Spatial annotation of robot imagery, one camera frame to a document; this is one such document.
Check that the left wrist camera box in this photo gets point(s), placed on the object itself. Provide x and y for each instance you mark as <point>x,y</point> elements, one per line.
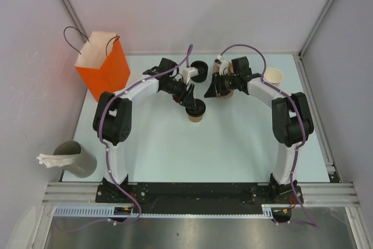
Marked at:
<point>189,73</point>

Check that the grey tape roll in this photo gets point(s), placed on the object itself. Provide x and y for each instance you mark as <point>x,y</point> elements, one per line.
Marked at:
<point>80,163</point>

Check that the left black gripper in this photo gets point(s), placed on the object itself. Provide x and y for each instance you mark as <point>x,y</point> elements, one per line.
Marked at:
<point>187,100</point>

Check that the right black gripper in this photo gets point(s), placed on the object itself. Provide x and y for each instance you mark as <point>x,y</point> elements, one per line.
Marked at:
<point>216,86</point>

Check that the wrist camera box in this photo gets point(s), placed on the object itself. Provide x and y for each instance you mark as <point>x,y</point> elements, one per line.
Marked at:
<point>189,73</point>
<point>221,66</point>

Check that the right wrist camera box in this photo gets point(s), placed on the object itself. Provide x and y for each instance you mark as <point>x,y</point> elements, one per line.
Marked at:
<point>221,66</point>

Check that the black plastic cup lid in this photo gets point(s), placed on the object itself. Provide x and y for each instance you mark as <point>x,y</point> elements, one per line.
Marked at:
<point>198,111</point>

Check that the stack of black lids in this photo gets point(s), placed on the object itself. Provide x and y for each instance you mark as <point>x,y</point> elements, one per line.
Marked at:
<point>202,68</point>

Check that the stack of paper cups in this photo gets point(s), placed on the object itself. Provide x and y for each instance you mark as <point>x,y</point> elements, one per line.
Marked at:
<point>274,76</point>

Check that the orange paper bag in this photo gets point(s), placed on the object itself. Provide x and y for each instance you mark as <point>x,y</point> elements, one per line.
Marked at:
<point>101,63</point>

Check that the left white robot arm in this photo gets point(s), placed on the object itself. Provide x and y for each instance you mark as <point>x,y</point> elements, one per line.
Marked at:
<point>113,117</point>

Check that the aluminium frame rail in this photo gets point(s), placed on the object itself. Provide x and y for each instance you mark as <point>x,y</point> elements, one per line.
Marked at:
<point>329,195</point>

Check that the white crumpled cloth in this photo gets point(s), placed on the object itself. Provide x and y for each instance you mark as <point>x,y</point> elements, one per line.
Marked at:
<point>56,160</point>

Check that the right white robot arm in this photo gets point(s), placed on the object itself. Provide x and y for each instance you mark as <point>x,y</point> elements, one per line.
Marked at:
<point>292,123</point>

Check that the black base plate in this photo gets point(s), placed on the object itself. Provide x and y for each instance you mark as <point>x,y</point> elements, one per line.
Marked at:
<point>194,198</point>

